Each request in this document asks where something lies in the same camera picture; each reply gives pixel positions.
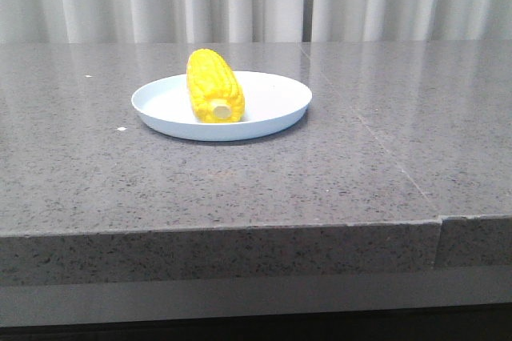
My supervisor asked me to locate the yellow corn cob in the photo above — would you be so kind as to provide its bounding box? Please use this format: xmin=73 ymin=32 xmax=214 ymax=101
xmin=186 ymin=49 xmax=245 ymax=123

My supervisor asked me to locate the light blue round plate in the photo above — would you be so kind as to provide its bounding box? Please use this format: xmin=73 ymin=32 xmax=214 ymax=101
xmin=131 ymin=71 xmax=312 ymax=142

